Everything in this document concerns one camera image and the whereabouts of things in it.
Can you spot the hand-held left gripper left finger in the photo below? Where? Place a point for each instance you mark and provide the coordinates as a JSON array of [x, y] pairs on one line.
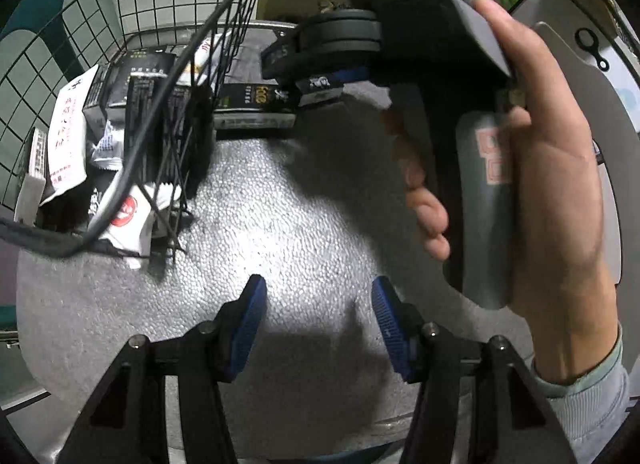
[[247, 324]]

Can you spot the white packet red label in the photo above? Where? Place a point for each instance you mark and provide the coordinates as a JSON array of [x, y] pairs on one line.
[[127, 214]]

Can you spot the person's right forearm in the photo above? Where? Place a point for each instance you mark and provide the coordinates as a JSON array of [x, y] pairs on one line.
[[590, 419]]

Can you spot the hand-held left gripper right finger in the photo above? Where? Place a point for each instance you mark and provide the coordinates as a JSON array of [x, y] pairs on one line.
[[390, 324]]

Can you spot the white grey striped box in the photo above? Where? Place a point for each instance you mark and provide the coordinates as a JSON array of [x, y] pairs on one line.
[[32, 169]]

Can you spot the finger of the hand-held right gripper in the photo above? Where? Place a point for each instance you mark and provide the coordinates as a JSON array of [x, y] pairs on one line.
[[350, 75], [280, 59]]

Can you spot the person's right hand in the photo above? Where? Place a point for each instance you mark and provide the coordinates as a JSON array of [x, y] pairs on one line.
[[555, 169]]

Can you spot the large white packet red print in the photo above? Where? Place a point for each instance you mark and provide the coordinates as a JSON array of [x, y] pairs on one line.
[[65, 134]]

